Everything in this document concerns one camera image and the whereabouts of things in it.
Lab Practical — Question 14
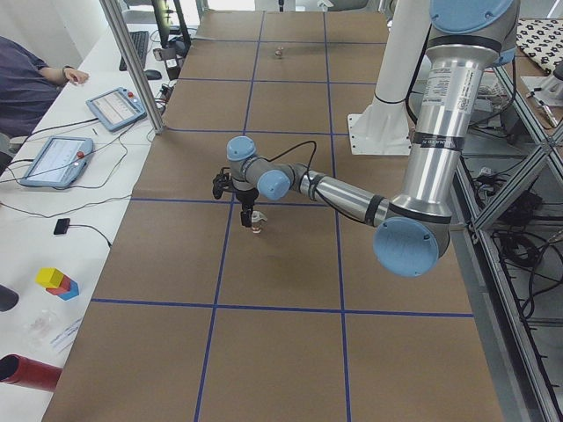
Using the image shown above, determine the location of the yellow block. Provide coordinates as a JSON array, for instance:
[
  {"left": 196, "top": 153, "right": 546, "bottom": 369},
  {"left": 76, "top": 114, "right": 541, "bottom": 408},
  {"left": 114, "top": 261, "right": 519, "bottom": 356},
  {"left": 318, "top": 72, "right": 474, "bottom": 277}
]
[{"left": 35, "top": 267, "right": 64, "bottom": 288}]

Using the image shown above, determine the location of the black white patterned cloth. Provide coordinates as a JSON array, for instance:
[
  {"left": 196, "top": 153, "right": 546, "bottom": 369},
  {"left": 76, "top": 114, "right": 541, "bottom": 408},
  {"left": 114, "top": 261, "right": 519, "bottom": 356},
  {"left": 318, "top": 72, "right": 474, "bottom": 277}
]
[{"left": 516, "top": 18, "right": 562, "bottom": 75}]

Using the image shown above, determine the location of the small black box device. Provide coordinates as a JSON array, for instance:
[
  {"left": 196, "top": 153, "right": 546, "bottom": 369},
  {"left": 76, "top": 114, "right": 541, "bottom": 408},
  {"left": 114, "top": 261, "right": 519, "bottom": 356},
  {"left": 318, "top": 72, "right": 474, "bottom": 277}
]
[{"left": 53, "top": 218, "right": 70, "bottom": 236}]

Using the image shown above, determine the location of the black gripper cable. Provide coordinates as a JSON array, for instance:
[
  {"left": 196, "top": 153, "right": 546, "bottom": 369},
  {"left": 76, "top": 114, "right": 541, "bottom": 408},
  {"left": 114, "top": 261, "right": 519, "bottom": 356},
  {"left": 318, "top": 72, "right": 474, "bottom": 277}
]
[{"left": 263, "top": 140, "right": 318, "bottom": 177}]

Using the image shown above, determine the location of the dark grey cylinder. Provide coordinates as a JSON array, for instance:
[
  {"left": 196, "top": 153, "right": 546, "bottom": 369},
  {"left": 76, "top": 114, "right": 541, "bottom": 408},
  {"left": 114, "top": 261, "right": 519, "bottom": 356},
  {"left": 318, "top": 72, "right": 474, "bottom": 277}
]
[{"left": 0, "top": 285, "right": 19, "bottom": 312}]

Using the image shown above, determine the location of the near teach pendant tablet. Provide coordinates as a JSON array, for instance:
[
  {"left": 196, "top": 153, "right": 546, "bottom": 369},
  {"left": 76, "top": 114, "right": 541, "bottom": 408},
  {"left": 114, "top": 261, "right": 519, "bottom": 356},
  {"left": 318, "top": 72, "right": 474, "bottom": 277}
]
[{"left": 19, "top": 136, "right": 94, "bottom": 188}]

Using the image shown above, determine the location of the blue block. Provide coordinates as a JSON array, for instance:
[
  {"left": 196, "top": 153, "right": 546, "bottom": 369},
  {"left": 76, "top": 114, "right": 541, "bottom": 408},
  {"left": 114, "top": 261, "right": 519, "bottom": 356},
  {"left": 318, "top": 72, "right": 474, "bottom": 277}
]
[{"left": 58, "top": 280, "right": 79, "bottom": 301}]

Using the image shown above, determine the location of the aluminium frame rack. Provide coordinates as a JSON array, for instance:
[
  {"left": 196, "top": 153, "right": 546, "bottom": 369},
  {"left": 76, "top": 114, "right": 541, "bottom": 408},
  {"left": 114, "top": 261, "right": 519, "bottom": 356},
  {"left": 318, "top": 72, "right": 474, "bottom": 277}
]
[{"left": 454, "top": 57, "right": 562, "bottom": 421}]

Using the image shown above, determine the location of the clear plastic bag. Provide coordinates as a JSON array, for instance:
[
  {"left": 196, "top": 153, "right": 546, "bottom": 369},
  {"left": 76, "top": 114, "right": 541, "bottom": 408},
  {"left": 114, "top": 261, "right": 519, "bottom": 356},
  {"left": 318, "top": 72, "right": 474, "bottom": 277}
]
[{"left": 23, "top": 309, "right": 60, "bottom": 349}]

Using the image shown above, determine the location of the red block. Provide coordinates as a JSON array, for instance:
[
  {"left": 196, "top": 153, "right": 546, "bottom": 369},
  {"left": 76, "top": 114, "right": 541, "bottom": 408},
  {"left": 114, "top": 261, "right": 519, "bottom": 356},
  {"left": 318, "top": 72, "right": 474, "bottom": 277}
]
[{"left": 46, "top": 275, "right": 72, "bottom": 296}]

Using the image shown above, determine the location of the teach pendant tablet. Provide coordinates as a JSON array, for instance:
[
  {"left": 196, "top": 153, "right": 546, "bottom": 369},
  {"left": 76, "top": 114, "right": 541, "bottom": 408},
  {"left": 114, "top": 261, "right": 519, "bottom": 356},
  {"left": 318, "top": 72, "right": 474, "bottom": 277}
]
[
  {"left": 85, "top": 87, "right": 147, "bottom": 132},
  {"left": 19, "top": 136, "right": 94, "bottom": 188}
]

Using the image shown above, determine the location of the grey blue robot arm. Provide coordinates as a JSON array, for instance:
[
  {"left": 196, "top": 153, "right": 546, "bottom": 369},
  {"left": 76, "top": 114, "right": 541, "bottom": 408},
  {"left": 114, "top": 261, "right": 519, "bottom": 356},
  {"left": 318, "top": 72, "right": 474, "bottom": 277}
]
[{"left": 213, "top": 1, "right": 520, "bottom": 277}]

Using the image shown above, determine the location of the aluminium frame post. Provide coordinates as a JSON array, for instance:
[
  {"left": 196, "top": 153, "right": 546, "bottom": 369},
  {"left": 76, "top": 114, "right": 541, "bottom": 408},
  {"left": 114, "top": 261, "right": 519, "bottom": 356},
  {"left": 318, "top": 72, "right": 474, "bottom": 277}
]
[{"left": 99, "top": 0, "right": 165, "bottom": 135}]

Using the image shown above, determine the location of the red cylinder tube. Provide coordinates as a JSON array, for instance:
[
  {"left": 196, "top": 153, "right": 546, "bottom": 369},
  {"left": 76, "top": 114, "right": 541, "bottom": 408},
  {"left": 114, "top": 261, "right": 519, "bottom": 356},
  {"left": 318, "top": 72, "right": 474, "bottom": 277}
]
[{"left": 1, "top": 354, "right": 62, "bottom": 392}]

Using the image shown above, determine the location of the black computer mouse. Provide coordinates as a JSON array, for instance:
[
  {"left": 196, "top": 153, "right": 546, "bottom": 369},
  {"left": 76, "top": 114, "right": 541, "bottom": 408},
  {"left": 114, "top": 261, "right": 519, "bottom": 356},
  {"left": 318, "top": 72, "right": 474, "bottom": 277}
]
[{"left": 144, "top": 69, "right": 162, "bottom": 80}]

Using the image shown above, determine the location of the person in dark shirt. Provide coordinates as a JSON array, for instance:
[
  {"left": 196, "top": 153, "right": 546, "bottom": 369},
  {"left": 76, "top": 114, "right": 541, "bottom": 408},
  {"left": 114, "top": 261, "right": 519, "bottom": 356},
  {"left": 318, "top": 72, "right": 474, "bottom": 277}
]
[{"left": 1, "top": 37, "right": 89, "bottom": 138}]

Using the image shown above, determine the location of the far teach pendant tablet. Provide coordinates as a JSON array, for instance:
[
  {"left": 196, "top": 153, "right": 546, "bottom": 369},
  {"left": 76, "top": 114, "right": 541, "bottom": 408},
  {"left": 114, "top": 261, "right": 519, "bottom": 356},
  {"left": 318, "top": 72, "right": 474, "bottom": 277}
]
[{"left": 85, "top": 87, "right": 147, "bottom": 132}]

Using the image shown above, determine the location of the black monitor stand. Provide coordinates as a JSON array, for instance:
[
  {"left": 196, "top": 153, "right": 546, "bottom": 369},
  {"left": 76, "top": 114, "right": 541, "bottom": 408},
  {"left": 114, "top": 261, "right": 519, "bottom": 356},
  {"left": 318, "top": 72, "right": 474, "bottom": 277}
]
[{"left": 151, "top": 0, "right": 192, "bottom": 55}]

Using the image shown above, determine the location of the black keyboard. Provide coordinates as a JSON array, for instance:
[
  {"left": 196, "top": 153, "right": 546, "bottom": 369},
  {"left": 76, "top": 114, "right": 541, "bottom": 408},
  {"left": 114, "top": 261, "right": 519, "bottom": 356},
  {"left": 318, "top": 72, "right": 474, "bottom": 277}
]
[{"left": 129, "top": 31, "right": 150, "bottom": 70}]

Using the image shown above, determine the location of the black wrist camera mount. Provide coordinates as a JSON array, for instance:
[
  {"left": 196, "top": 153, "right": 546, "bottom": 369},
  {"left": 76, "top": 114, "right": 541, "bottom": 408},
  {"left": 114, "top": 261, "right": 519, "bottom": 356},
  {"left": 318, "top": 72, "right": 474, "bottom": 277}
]
[{"left": 212, "top": 167, "right": 233, "bottom": 200}]

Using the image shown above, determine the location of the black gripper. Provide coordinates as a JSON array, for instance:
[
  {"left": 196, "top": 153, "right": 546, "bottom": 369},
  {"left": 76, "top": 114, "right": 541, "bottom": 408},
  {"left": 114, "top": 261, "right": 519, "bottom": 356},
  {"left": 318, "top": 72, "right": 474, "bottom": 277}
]
[{"left": 232, "top": 179, "right": 260, "bottom": 227}]

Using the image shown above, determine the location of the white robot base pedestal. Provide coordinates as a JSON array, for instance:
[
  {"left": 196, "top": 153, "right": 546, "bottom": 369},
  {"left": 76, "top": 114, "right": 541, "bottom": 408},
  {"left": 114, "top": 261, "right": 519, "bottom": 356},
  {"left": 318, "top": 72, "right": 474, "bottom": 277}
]
[{"left": 347, "top": 0, "right": 430, "bottom": 156}]

